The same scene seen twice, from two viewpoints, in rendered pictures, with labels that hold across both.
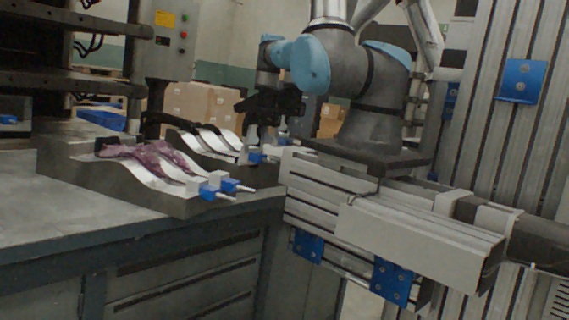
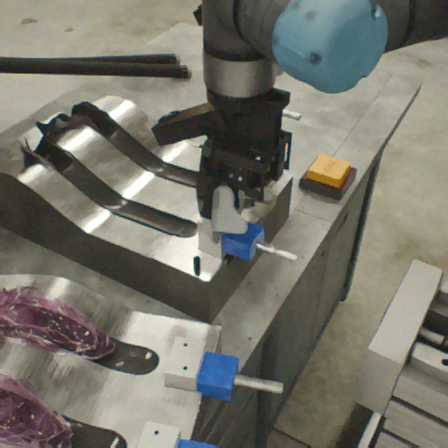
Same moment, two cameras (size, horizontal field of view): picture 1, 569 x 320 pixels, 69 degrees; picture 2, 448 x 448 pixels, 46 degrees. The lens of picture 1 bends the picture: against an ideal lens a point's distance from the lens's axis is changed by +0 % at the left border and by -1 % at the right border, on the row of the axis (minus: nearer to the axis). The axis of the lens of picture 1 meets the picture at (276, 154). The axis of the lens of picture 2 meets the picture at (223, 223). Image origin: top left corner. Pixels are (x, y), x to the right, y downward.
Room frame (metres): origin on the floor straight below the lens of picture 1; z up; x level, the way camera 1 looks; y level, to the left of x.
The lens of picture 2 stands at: (0.77, 0.15, 1.40)
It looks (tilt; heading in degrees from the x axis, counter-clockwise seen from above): 42 degrees down; 352
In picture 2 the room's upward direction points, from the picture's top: straight up
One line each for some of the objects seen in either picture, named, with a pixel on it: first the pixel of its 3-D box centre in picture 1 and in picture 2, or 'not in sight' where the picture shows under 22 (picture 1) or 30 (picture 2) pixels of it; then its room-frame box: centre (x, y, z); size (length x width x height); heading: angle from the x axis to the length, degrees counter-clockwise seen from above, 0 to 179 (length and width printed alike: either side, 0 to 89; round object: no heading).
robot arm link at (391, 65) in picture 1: (378, 74); not in sight; (0.95, -0.20, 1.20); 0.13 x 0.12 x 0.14; 112
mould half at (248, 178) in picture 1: (214, 151); (118, 181); (1.48, 0.22, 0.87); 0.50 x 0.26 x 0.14; 52
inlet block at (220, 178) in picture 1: (233, 185); (226, 377); (1.10, 0.10, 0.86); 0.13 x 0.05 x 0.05; 69
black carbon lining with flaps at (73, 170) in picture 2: (217, 139); (118, 163); (1.46, 0.22, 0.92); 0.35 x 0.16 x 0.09; 52
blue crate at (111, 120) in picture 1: (104, 123); not in sight; (4.91, 2.10, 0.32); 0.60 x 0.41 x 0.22; 59
